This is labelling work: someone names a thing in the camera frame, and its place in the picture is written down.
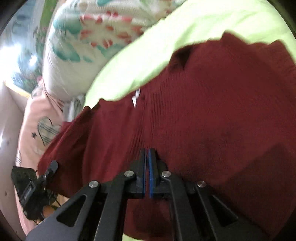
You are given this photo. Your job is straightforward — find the dark red knit sweater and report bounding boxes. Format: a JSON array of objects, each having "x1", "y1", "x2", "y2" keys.
[{"x1": 38, "y1": 33, "x2": 295, "y2": 237}]

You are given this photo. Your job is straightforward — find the pink heart pattern pillow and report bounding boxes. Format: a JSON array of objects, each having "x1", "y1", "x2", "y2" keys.
[{"x1": 14, "y1": 81, "x2": 70, "y2": 237}]

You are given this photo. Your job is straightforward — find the grey folded cloth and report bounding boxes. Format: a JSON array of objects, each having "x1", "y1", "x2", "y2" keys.
[{"x1": 63, "y1": 94, "x2": 85, "y2": 122}]

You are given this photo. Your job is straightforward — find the framed landscape painting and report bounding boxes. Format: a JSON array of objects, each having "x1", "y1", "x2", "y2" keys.
[{"x1": 1, "y1": 1, "x2": 58, "y2": 93}]

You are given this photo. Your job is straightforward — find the light green bed sheet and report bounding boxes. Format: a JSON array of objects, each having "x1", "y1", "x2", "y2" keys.
[{"x1": 85, "y1": 1, "x2": 295, "y2": 107}]

